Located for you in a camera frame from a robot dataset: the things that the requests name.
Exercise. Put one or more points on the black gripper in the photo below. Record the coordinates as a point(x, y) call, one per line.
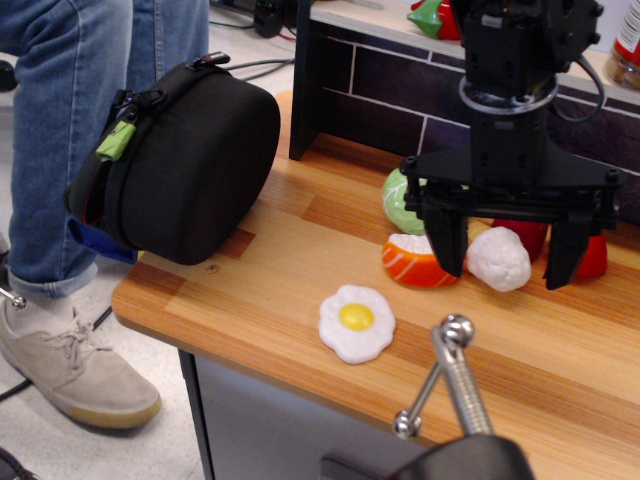
point(511, 169)

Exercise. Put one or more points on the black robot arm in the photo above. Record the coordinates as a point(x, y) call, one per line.
point(515, 50)

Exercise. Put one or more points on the black zipper bag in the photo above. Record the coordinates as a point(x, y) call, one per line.
point(204, 145)

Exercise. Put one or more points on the green zipper pull tab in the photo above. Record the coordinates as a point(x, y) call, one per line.
point(115, 143)

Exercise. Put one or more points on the blue object under bag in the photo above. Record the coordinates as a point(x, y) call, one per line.
point(100, 243)

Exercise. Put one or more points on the white toy cauliflower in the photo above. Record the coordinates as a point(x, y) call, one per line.
point(498, 258)

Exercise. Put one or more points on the red toy pepper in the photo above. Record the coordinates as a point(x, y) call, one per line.
point(531, 234)

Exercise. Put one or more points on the red toy piece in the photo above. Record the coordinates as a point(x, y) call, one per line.
point(595, 260)

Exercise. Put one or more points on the toy salmon sushi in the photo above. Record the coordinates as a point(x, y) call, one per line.
point(409, 260)

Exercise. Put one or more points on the green toy cabbage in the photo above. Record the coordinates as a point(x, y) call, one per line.
point(393, 192)

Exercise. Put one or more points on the toy fried egg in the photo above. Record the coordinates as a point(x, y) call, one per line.
point(357, 323)

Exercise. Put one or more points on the spice jar red label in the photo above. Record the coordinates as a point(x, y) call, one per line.
point(622, 67)

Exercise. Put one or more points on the dark brick pattern shelf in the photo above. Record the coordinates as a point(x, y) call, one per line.
point(364, 73)

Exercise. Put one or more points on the black clamp body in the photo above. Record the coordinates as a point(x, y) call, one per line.
point(473, 457)

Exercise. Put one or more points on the green red toy on shelf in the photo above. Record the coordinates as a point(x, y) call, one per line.
point(435, 18)

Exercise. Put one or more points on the beige sneaker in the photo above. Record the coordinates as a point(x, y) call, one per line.
point(49, 343)

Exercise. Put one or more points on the person leg in jeans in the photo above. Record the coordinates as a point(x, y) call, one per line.
point(72, 57)

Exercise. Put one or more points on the metal clamp screw handle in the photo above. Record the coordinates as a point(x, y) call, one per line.
point(450, 338)

